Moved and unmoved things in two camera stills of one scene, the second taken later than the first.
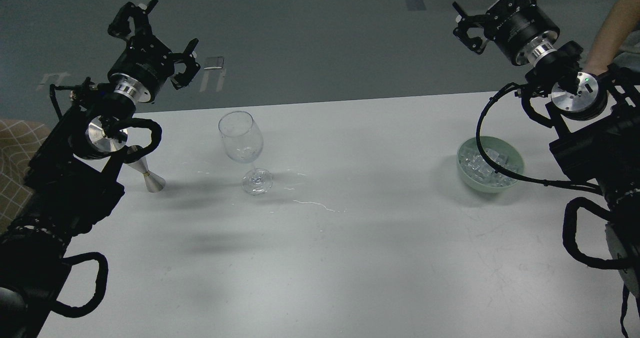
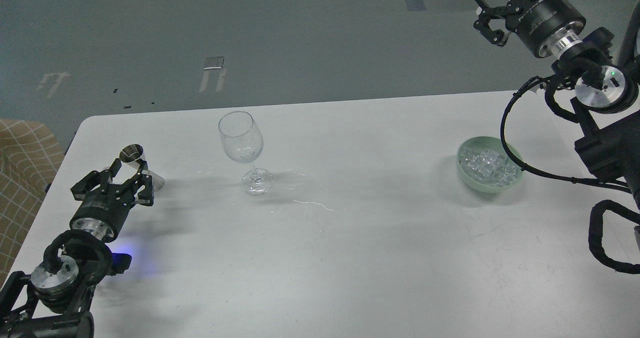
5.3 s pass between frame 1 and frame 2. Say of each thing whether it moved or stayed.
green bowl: stayed
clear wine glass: stayed
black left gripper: moved
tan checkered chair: stayed
